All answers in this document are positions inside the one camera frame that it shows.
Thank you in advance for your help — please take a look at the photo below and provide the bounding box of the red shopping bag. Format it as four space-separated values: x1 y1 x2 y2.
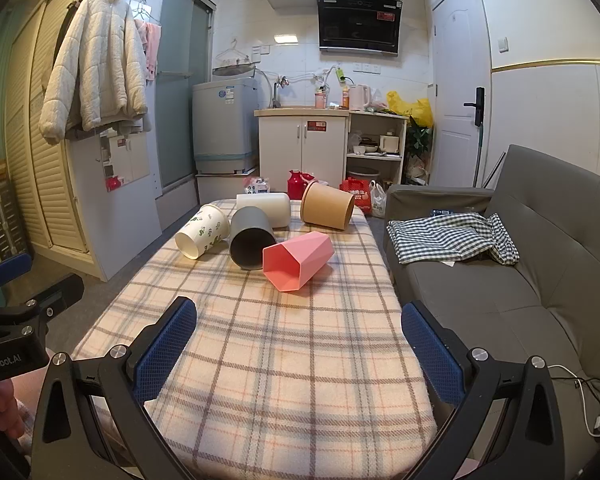
340 176 374 217

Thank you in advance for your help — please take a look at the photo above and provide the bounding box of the white electric kettle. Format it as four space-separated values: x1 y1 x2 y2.
349 84 372 112

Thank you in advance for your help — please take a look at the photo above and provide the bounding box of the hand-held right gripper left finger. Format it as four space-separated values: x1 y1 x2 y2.
32 296 198 480

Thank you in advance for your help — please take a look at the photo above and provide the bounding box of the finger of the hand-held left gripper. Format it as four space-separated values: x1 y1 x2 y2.
7 272 86 328
0 252 34 292

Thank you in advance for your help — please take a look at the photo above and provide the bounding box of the person's left hand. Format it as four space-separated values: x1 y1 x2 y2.
0 376 29 442

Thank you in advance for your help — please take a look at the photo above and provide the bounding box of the brown paper cup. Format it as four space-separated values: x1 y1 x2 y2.
300 181 356 232

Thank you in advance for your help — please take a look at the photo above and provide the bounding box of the louvered wardrobe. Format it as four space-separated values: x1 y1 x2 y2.
2 0 93 256

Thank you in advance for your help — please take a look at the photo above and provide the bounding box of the grey washing machine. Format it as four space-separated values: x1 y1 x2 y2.
192 65 260 176

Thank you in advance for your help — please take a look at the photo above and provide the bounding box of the white cup with green print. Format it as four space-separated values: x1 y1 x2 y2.
175 203 231 261

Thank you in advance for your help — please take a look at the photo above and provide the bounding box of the frosted glass door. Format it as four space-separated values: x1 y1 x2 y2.
155 0 216 196

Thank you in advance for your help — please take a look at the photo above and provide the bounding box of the yellow plastic bag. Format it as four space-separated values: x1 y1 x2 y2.
386 91 435 128

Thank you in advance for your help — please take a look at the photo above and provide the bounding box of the white and blue packet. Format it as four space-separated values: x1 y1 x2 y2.
243 176 273 196

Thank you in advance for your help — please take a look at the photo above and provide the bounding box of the white plastic bag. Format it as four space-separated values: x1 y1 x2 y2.
369 180 388 218

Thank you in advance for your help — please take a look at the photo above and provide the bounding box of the pink hanging cloth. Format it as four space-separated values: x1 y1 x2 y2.
134 19 162 83

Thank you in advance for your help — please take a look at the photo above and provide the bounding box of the plain white cup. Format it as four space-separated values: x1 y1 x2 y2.
236 192 292 229

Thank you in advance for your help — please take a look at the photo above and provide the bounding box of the open kitchen shelf unit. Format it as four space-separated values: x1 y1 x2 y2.
346 111 410 191

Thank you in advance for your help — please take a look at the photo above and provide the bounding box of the grey cup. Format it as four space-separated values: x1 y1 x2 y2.
229 206 278 272

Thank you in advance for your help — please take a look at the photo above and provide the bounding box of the white sink cabinet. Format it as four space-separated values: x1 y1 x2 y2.
254 106 350 187

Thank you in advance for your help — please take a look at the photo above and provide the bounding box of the pink hexagonal cup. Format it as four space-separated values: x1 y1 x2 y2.
262 231 335 293

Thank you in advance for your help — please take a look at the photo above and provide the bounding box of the white puffer jacket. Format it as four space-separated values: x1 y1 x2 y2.
39 0 148 145

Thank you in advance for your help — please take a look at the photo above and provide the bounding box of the grey sofa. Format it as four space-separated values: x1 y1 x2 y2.
384 144 600 480

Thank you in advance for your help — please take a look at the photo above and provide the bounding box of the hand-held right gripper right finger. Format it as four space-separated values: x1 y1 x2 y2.
401 300 567 480

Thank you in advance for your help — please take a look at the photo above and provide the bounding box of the green plant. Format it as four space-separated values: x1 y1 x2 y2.
407 120 434 162

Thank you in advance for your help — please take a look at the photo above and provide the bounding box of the white charging cable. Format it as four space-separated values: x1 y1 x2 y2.
547 364 600 438

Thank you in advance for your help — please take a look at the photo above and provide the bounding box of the black door handle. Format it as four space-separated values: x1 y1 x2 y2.
464 87 486 128

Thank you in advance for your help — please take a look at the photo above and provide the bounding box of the wire clothes hanger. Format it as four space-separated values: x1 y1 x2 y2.
215 39 261 68

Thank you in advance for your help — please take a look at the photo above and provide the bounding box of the green checked cloth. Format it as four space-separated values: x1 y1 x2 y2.
386 212 521 267

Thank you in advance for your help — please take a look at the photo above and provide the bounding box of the white door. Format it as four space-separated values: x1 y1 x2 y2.
430 0 493 188

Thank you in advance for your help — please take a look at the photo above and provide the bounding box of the red thermos jug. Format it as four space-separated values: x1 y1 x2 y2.
287 170 315 201

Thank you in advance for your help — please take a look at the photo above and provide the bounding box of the plaid blanket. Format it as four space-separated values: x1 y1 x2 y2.
72 199 439 480

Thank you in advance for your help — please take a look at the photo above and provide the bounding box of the black range hood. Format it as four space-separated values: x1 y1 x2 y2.
314 0 405 56

